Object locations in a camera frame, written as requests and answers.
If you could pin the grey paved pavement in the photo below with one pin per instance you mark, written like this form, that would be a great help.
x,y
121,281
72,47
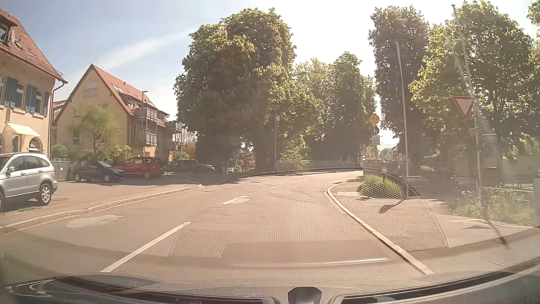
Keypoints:
x,y
405,219

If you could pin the low green bush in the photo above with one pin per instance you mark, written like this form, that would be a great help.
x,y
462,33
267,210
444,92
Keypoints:
x,y
377,187

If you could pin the car's own bonnet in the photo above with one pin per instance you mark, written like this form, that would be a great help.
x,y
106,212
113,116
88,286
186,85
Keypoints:
x,y
270,291

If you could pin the large dark green tree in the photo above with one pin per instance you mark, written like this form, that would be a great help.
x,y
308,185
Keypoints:
x,y
240,84

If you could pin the give way sign on post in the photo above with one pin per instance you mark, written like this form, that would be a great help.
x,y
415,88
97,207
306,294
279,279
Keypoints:
x,y
464,106

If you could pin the dark grey car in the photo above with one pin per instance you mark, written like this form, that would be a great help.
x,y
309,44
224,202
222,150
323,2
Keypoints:
x,y
95,171

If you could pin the small light green tree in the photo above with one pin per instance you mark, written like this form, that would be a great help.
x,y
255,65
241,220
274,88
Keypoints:
x,y
95,126

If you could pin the beige house with blue shutters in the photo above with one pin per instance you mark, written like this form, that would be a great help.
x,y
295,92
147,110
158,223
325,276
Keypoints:
x,y
23,93

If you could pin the red car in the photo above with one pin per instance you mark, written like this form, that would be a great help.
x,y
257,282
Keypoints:
x,y
141,167

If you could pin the grey paved parking area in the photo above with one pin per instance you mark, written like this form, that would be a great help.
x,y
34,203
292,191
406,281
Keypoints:
x,y
105,190

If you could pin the dark parked car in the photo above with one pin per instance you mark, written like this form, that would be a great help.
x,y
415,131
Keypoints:
x,y
183,165

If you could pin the round signs on post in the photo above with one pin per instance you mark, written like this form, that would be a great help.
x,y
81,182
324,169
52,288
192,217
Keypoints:
x,y
374,126

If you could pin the broad green tree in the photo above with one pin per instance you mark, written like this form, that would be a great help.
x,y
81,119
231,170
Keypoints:
x,y
489,71

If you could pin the silver car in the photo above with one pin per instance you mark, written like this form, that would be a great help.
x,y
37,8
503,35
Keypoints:
x,y
25,175

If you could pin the road markings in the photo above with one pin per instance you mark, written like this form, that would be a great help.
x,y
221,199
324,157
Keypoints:
x,y
148,245

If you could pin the tall green tree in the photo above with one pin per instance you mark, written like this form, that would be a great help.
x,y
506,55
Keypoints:
x,y
396,67

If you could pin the beige gabled house with balconies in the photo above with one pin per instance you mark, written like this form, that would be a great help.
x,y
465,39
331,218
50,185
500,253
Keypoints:
x,y
101,114

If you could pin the grey asphalt road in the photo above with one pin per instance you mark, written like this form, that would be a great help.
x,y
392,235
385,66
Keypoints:
x,y
270,211

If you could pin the grey metal gate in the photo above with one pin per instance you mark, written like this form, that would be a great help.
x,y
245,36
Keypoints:
x,y
61,168

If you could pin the grass verge with weeds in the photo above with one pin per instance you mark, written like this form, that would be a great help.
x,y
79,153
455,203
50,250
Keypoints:
x,y
498,207

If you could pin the thin grey pole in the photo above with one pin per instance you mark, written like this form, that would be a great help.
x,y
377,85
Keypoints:
x,y
275,143

